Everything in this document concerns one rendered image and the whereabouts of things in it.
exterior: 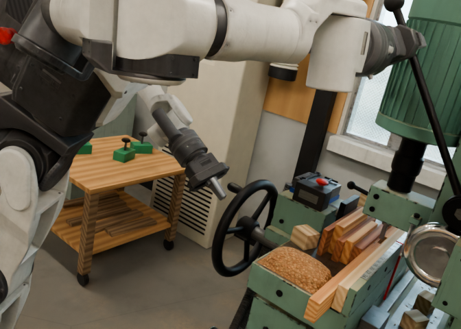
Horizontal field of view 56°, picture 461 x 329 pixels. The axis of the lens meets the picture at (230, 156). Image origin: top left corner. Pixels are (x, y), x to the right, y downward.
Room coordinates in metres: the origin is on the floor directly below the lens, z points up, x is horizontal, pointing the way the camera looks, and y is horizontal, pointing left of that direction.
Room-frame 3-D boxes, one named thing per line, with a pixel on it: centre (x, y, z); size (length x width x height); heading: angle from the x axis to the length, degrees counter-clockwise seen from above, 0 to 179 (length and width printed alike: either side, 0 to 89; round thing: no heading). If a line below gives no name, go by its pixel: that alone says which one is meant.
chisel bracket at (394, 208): (0.88, -0.38, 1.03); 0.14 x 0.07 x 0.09; 56
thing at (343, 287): (0.91, -0.41, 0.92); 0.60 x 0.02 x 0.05; 146
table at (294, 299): (0.98, -0.30, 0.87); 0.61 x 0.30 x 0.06; 146
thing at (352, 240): (0.90, -0.33, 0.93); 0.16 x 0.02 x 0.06; 146
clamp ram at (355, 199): (1.00, -0.28, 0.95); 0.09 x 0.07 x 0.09; 146
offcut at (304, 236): (0.88, -0.20, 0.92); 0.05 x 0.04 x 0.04; 38
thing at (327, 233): (0.94, -0.29, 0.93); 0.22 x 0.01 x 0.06; 146
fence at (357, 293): (0.90, -0.42, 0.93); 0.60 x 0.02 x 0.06; 146
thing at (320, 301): (0.84, -0.33, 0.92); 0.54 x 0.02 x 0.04; 146
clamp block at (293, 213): (1.03, -0.23, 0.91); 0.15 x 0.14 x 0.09; 146
